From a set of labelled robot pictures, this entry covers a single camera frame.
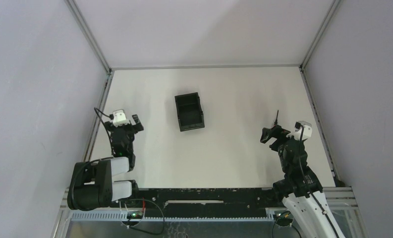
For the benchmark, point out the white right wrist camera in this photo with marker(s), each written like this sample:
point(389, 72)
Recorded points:
point(303, 131)

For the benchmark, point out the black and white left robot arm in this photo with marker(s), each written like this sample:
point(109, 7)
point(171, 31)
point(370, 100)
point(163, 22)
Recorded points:
point(92, 184)

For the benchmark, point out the red handled screwdriver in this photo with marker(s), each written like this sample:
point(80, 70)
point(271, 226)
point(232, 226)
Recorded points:
point(276, 119)

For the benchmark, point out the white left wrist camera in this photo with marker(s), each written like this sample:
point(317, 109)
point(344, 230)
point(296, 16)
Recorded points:
point(119, 118)

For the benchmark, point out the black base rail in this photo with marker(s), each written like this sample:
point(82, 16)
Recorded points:
point(211, 203)

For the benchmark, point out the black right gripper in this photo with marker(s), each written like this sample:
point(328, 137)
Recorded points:
point(278, 132)

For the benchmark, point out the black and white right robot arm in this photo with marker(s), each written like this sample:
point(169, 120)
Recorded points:
point(300, 191)

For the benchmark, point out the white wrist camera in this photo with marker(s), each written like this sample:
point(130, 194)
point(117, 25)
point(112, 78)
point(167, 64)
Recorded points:
point(303, 131)
point(119, 118)

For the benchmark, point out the black plastic bin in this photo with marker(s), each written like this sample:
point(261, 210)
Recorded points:
point(189, 112)

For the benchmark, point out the left green circuit board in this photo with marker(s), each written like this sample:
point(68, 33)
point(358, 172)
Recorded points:
point(135, 215)

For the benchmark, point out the green circuit board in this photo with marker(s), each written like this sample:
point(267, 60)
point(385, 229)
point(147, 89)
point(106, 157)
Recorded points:
point(284, 219)
point(135, 215)

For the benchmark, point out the right green circuit board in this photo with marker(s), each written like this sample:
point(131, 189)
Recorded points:
point(284, 219)

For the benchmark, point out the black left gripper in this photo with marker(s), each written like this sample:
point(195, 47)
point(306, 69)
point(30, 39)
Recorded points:
point(127, 128)

